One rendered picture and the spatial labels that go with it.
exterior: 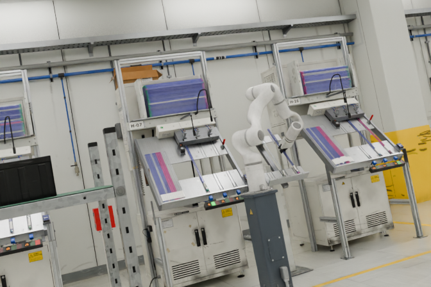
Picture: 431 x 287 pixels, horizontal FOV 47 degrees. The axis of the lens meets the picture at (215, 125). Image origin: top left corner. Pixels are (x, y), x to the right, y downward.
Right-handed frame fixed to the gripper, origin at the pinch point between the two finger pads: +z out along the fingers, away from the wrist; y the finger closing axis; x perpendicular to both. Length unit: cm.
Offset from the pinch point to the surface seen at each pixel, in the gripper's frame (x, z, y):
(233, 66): -190, 104, -66
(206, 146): -29, 20, 50
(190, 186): 8, 13, 78
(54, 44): -217, 74, 135
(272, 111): -74, 47, -44
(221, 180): 9, 12, 54
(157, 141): -44, 24, 86
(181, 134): -43, 17, 67
